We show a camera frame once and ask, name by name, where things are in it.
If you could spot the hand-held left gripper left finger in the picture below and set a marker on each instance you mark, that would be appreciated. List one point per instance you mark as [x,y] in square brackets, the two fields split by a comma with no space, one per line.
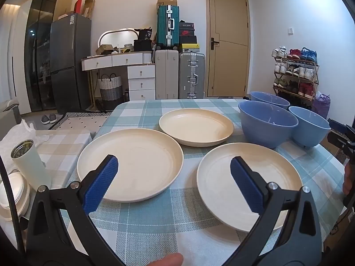
[101,183]

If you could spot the white thermos cup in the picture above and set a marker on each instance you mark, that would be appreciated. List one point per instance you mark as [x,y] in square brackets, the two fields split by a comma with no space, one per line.
[30,166]

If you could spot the tan wooden door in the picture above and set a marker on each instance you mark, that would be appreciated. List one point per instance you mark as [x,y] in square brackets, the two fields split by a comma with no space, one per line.
[230,47]

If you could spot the black shoe box red logo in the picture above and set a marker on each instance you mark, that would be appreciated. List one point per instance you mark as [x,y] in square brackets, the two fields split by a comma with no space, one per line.
[188,32]

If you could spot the grey refrigerator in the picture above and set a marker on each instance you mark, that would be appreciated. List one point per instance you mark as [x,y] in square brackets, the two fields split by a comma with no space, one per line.
[70,61]

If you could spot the cream round plate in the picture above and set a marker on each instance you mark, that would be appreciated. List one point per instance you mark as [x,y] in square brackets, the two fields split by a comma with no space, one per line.
[194,127]
[216,194]
[133,166]

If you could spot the person's right hand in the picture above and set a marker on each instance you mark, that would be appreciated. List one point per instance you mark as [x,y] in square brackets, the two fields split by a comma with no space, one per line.
[350,181]

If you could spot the black white patterned rug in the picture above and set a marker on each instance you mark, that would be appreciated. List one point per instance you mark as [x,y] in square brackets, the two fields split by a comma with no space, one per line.
[83,122]

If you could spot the grey slipper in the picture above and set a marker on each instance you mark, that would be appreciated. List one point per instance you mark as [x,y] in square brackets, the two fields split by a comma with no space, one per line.
[53,118]
[45,119]

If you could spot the tall brown cardboard box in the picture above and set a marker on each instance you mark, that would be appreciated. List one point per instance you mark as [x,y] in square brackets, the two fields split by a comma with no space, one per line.
[89,8]

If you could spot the blue bowl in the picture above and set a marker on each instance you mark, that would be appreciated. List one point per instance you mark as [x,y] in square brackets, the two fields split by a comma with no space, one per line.
[266,133]
[310,133]
[273,98]

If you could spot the red flat box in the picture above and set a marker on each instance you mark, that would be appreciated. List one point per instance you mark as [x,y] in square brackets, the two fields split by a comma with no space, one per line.
[78,5]

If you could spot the purple bag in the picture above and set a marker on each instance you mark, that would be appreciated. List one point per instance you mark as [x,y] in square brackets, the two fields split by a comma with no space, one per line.
[323,105]

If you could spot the white round dish stack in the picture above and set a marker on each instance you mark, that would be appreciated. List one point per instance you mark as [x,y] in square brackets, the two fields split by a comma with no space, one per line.
[20,196]

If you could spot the rows of shelved shoes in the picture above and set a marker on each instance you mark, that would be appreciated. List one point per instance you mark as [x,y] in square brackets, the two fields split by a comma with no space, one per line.
[294,54]

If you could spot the arched mirror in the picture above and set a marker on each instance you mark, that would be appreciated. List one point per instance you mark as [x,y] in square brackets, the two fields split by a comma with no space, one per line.
[119,37]

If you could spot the teal checked tablecloth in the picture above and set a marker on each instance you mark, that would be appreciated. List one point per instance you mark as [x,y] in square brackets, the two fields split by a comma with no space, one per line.
[155,227]

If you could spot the yellow black box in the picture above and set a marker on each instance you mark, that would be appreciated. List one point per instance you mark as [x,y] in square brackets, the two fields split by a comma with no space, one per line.
[190,47]

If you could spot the woven laundry basket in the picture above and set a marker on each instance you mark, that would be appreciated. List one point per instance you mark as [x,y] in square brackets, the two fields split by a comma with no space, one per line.
[111,88]

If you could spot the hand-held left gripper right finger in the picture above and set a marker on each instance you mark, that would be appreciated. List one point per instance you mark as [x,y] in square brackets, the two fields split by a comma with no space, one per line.
[246,184]

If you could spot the beige checked cloth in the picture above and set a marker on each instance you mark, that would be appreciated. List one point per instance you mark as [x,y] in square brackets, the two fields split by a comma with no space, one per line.
[63,144]

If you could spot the dark glass cabinet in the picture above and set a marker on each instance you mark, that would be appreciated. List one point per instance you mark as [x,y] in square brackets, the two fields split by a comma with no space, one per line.
[36,47]

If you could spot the small cardboard box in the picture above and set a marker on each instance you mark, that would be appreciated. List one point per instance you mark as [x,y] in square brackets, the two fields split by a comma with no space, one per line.
[104,49]

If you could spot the silver suitcase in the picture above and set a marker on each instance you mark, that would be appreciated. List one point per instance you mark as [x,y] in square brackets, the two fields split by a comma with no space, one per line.
[192,74]

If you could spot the person's left hand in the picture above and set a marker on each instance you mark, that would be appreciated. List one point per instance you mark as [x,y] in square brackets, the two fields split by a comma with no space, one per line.
[169,260]

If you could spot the white plastic bag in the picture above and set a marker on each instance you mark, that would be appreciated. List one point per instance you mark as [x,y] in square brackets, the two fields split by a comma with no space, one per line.
[16,133]

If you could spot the wooden shoe rack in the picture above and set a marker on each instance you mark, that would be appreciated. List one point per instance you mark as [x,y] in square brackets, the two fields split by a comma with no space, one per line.
[316,74]

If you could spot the teal suitcase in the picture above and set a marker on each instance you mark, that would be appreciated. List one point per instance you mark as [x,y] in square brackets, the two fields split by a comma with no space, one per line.
[167,27]

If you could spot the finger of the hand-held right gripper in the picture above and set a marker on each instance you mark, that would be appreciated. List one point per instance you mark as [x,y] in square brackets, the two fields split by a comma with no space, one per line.
[337,140]
[339,127]

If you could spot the white vanity desk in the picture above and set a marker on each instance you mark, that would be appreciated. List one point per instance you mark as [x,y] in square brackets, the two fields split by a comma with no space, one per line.
[138,73]

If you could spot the black printed paper bag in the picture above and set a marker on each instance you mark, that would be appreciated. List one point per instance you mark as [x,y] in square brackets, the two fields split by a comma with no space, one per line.
[145,34]

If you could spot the beige suitcase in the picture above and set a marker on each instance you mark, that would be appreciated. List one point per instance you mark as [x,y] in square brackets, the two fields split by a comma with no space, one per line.
[166,74]

